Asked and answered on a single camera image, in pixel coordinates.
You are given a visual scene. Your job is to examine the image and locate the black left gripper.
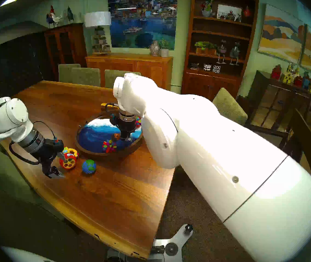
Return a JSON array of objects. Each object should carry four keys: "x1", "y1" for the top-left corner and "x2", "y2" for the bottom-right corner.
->
[{"x1": 36, "y1": 138, "x2": 67, "y2": 179}]

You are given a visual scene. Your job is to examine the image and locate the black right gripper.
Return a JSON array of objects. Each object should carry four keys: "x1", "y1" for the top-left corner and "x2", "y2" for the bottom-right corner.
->
[{"x1": 110, "y1": 114, "x2": 137, "y2": 141}]

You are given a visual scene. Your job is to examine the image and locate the red yellow toy flashlight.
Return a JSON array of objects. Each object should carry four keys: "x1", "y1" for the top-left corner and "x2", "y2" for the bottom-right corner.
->
[{"x1": 59, "y1": 147, "x2": 79, "y2": 170}]

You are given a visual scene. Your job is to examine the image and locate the blue green globe ball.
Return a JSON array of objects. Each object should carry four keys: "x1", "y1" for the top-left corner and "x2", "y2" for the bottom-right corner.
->
[{"x1": 82, "y1": 159, "x2": 97, "y2": 174}]

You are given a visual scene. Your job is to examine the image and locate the round wooden blue resin tray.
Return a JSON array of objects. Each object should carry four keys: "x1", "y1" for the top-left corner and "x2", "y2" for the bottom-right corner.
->
[{"x1": 75, "y1": 113, "x2": 144, "y2": 159}]

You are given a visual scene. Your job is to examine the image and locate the small wooden block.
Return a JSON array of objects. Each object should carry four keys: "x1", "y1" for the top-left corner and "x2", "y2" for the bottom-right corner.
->
[{"x1": 101, "y1": 102, "x2": 120, "y2": 111}]

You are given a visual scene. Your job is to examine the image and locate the wooden sideboard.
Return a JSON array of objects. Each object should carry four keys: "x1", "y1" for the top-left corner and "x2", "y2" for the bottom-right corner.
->
[{"x1": 85, "y1": 53, "x2": 174, "y2": 90}]

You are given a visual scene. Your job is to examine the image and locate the patterned ceramic vase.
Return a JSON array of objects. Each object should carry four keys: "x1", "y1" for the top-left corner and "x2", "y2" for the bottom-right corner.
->
[{"x1": 150, "y1": 40, "x2": 160, "y2": 57}]

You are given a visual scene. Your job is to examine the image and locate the plant in white pot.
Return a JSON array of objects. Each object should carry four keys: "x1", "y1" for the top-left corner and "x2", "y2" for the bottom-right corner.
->
[{"x1": 160, "y1": 38, "x2": 170, "y2": 58}]

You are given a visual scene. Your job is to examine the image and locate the tiered plant stand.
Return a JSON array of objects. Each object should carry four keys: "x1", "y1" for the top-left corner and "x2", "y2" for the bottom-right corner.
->
[{"x1": 91, "y1": 26, "x2": 112, "y2": 55}]

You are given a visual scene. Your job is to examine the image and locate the tall wooden bookshelf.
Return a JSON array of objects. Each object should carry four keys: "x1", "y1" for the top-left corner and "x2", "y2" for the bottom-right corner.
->
[{"x1": 181, "y1": 0, "x2": 260, "y2": 101}]

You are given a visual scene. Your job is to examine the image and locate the glass door wooden cabinet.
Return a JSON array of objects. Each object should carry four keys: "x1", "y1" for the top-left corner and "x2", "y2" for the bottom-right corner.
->
[{"x1": 44, "y1": 23, "x2": 88, "y2": 81}]

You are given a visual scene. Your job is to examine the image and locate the dark window shutters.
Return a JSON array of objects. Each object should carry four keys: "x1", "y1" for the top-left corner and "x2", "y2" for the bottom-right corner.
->
[{"x1": 0, "y1": 21, "x2": 55, "y2": 101}]

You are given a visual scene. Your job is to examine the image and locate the harbour town painting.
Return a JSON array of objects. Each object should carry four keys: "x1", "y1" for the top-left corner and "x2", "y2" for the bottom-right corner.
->
[{"x1": 107, "y1": 0, "x2": 178, "y2": 50}]

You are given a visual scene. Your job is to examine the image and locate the succulent planter box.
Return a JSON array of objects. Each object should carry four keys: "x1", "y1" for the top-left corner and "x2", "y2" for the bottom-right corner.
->
[{"x1": 194, "y1": 41, "x2": 217, "y2": 56}]

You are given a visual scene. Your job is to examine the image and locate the white lamp shade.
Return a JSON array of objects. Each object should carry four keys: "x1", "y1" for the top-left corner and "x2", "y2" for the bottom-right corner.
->
[{"x1": 84, "y1": 11, "x2": 112, "y2": 28}]

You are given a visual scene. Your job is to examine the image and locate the standing frog figurine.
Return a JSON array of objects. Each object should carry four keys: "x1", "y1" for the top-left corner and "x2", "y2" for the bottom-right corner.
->
[
  {"x1": 229, "y1": 42, "x2": 241, "y2": 66},
  {"x1": 217, "y1": 40, "x2": 228, "y2": 64}
]

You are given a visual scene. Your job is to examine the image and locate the white rooster figurine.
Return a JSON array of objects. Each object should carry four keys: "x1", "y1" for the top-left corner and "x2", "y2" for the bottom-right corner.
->
[{"x1": 49, "y1": 5, "x2": 64, "y2": 26}]

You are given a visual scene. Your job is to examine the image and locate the dark wooden console table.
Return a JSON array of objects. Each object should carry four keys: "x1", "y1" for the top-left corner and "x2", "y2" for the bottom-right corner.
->
[{"x1": 247, "y1": 70, "x2": 311, "y2": 134}]

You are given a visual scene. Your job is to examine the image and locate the colourful frog figure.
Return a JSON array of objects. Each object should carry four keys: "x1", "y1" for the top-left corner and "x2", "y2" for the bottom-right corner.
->
[{"x1": 201, "y1": 0, "x2": 215, "y2": 18}]

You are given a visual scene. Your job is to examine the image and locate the framed text sign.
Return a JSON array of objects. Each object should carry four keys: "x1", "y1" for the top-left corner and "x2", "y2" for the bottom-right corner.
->
[{"x1": 217, "y1": 4, "x2": 243, "y2": 22}]

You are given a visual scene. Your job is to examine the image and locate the yellow church house figurine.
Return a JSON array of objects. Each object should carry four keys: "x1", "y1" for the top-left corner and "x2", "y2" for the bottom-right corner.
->
[{"x1": 281, "y1": 62, "x2": 299, "y2": 85}]

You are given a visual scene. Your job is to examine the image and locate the large landscape painting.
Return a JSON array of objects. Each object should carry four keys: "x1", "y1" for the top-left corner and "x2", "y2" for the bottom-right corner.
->
[{"x1": 257, "y1": 4, "x2": 306, "y2": 64}]

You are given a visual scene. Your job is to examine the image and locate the blue house figurine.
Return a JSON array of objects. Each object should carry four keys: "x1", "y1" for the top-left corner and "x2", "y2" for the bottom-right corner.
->
[{"x1": 302, "y1": 71, "x2": 311, "y2": 90}]

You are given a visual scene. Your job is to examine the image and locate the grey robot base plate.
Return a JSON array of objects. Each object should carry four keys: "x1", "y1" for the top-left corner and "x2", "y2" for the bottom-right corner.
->
[{"x1": 149, "y1": 224, "x2": 194, "y2": 262}]

